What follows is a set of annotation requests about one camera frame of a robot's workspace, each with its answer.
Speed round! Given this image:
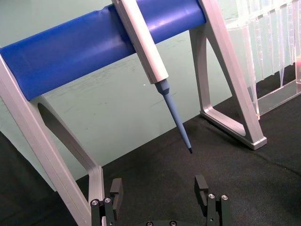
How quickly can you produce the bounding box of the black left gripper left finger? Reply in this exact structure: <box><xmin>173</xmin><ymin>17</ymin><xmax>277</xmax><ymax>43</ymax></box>
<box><xmin>90</xmin><ymin>178</ymin><xmax>124</xmax><ymax>226</ymax></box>

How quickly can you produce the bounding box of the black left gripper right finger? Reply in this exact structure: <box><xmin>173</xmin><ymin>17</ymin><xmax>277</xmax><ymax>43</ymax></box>
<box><xmin>194</xmin><ymin>175</ymin><xmax>232</xmax><ymax>226</ymax></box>

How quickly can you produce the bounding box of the grey stand with blue bar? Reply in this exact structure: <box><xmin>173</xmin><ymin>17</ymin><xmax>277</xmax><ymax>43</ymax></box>
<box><xmin>0</xmin><ymin>0</ymin><xmax>268</xmax><ymax>226</ymax></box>

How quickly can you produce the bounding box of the clear acrylic rack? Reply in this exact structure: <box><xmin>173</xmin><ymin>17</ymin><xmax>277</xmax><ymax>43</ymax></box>
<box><xmin>217</xmin><ymin>0</ymin><xmax>301</xmax><ymax>120</ymax></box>

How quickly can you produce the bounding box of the black table cloth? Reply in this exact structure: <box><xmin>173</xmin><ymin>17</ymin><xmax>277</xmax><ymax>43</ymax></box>
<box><xmin>0</xmin><ymin>79</ymin><xmax>301</xmax><ymax>226</ymax></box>

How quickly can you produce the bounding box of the white pipette with blue tip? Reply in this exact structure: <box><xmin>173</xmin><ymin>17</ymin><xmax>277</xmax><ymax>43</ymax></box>
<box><xmin>111</xmin><ymin>0</ymin><xmax>194</xmax><ymax>155</ymax></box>

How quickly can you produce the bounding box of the pink translucent container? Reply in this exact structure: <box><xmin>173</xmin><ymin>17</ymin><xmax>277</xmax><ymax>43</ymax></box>
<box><xmin>294</xmin><ymin>56</ymin><xmax>301</xmax><ymax>85</ymax></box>

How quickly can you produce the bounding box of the clear conical plastic tube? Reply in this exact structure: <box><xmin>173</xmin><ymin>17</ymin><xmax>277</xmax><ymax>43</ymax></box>
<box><xmin>277</xmin><ymin>4</ymin><xmax>287</xmax><ymax>87</ymax></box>
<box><xmin>289</xmin><ymin>0</ymin><xmax>298</xmax><ymax>67</ymax></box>
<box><xmin>258</xmin><ymin>14</ymin><xmax>271</xmax><ymax>82</ymax></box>

